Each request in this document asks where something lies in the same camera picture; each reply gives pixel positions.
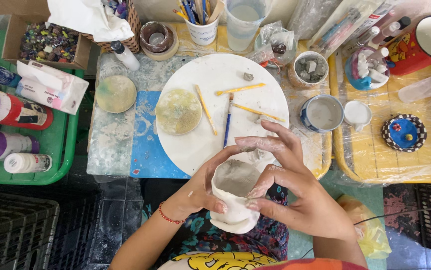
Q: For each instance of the person's left hand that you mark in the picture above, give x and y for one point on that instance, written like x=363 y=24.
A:
x=195 y=189

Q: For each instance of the person's right hand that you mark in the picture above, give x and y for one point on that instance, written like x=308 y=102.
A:
x=305 y=195

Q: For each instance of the white clay cup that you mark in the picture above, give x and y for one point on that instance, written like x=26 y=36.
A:
x=234 y=210

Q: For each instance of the floral patterned skirt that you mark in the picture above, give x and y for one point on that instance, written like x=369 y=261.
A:
x=200 y=232

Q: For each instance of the blue plastic mat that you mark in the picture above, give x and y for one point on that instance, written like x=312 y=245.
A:
x=146 y=150

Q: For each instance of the yellow plastic bag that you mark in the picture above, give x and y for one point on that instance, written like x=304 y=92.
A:
x=369 y=232

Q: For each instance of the yellow table wrapped in plastic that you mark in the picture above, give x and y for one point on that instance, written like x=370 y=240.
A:
x=373 y=161

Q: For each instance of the yellow round sponge disc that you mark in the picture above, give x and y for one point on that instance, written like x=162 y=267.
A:
x=178 y=111

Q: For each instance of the long yellow wooden modelling stick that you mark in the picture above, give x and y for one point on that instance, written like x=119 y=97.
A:
x=205 y=109

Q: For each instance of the yellow print shirt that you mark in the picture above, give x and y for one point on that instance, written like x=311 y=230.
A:
x=230 y=261

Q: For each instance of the blue white ceramic bowl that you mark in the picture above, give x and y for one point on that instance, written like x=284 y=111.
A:
x=322 y=113

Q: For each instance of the clay smeared plastic sheet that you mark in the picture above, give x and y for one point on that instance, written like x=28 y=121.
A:
x=110 y=146

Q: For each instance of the thin yellow wooden modelling stick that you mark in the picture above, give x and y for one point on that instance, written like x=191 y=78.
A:
x=258 y=112

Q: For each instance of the small white cup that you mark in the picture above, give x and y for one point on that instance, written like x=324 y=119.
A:
x=357 y=113

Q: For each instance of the yellow wooden tool flat tip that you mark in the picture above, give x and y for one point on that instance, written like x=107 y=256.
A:
x=240 y=89

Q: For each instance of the checkered blue ceramic dish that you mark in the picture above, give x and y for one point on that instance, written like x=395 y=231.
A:
x=404 y=133

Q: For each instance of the white round work board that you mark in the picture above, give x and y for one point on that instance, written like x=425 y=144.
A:
x=219 y=71

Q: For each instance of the pale green round disc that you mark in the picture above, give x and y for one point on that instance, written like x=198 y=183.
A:
x=115 y=94

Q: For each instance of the small grey clay lump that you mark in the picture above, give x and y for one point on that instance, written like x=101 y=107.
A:
x=248 y=76

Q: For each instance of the brown pot with clay pieces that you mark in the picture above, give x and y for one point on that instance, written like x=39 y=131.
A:
x=309 y=69

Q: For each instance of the blue bowl with white tubes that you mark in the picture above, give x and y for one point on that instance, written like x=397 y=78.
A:
x=365 y=73

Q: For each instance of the green plastic tray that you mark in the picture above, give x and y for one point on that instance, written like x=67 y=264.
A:
x=61 y=138

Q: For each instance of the white bottle black cap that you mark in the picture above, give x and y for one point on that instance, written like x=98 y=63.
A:
x=127 y=57

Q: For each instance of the glass bowl in plastic bag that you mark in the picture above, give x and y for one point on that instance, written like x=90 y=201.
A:
x=277 y=47

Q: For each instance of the brown tape roll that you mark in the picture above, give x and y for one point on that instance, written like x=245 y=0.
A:
x=159 y=41

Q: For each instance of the white cup of brushes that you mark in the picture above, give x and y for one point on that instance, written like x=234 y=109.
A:
x=202 y=32

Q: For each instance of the clear plastic squeeze bottle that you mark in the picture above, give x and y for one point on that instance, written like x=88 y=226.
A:
x=425 y=88

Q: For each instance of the small white paint bottle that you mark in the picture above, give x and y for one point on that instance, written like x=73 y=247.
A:
x=28 y=162

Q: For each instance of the packaged brush set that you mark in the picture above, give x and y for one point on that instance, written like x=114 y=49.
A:
x=339 y=28

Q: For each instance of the clear plastic measuring jug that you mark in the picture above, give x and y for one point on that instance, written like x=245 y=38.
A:
x=243 y=26

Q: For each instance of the brown wicker basket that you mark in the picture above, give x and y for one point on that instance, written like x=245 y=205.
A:
x=133 y=26

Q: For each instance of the red cartoon mug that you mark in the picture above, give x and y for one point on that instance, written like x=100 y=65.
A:
x=406 y=52

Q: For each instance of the white tissue packet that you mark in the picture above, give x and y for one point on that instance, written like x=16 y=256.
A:
x=50 y=88

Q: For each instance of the clear plastic bag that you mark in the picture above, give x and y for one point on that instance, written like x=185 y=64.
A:
x=309 y=17

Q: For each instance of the row of small paint bottles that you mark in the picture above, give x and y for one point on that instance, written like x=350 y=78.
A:
x=388 y=30

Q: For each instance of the red white paint bottle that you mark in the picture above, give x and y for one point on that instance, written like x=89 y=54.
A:
x=24 y=112

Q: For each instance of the purple white paint bottle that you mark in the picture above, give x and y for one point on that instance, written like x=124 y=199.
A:
x=7 y=144

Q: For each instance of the white crumpled cloth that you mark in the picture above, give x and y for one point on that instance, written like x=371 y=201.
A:
x=84 y=18

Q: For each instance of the cardboard box of beads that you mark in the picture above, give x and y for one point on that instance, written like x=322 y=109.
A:
x=48 y=43

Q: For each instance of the plain cardboard box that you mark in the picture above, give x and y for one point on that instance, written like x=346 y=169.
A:
x=13 y=5

